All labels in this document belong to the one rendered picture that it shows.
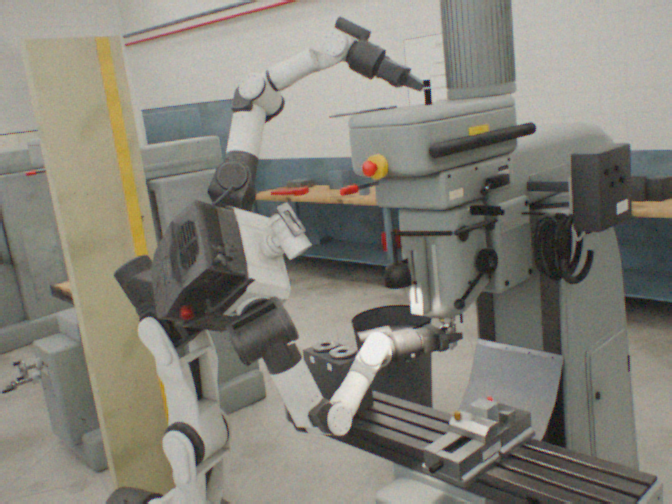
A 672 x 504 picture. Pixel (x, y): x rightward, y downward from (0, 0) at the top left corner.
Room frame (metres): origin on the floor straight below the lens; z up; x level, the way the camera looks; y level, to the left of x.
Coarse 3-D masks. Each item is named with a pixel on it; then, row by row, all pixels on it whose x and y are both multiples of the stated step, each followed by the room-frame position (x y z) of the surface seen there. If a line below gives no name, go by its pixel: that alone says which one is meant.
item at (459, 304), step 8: (488, 248) 1.84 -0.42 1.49; (480, 256) 1.82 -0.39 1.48; (488, 256) 1.82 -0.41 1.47; (496, 256) 1.84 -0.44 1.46; (480, 264) 1.81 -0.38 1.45; (488, 264) 1.82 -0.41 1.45; (496, 264) 1.84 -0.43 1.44; (480, 272) 1.80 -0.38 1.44; (488, 272) 1.82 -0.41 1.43; (472, 288) 1.76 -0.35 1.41; (464, 296) 1.74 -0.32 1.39; (456, 304) 1.71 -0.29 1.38; (464, 304) 1.72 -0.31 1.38
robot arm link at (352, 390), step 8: (352, 376) 1.72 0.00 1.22; (360, 376) 1.72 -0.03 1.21; (344, 384) 1.71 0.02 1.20; (352, 384) 1.70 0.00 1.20; (360, 384) 1.70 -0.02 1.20; (368, 384) 1.72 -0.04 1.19; (336, 392) 1.69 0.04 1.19; (344, 392) 1.68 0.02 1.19; (352, 392) 1.68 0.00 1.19; (360, 392) 1.69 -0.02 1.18; (336, 400) 1.66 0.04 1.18; (344, 400) 1.66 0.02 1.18; (352, 400) 1.66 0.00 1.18; (360, 400) 1.69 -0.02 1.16; (352, 408) 1.65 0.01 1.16; (352, 416) 1.66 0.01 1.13; (312, 432) 1.62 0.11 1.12; (320, 432) 1.60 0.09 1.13
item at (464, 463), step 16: (512, 416) 1.80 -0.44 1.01; (528, 416) 1.85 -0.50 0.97; (448, 432) 1.80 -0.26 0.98; (512, 432) 1.80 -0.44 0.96; (528, 432) 1.84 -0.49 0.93; (432, 448) 1.72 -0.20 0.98; (448, 448) 1.73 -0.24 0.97; (464, 448) 1.70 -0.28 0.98; (480, 448) 1.70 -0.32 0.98; (496, 448) 1.74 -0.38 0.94; (512, 448) 1.77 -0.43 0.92; (432, 464) 1.70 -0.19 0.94; (448, 464) 1.66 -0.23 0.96; (464, 464) 1.65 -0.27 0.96; (480, 464) 1.69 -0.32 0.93; (448, 480) 1.66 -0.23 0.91; (464, 480) 1.63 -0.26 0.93
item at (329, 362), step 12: (312, 348) 2.28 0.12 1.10; (324, 348) 2.23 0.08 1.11; (336, 348) 2.22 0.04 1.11; (348, 348) 2.20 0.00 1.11; (312, 360) 2.23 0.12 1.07; (324, 360) 2.17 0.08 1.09; (336, 360) 2.14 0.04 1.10; (348, 360) 2.13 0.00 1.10; (312, 372) 2.24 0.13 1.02; (324, 372) 2.18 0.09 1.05; (336, 372) 2.12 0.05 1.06; (348, 372) 2.12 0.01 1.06; (324, 384) 2.19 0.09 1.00; (336, 384) 2.13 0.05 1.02; (324, 396) 2.20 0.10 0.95; (372, 396) 2.17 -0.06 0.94; (360, 408) 2.14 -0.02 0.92
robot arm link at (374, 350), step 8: (376, 336) 1.79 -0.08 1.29; (384, 336) 1.79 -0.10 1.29; (368, 344) 1.77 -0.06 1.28; (376, 344) 1.77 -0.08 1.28; (384, 344) 1.77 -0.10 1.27; (360, 352) 1.75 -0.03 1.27; (368, 352) 1.75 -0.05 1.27; (376, 352) 1.75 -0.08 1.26; (384, 352) 1.76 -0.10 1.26; (360, 360) 1.74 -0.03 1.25; (368, 360) 1.73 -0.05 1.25; (376, 360) 1.73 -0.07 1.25; (352, 368) 1.74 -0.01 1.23; (360, 368) 1.73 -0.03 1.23; (368, 368) 1.72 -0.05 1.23; (376, 368) 1.72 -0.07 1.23; (368, 376) 1.72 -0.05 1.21
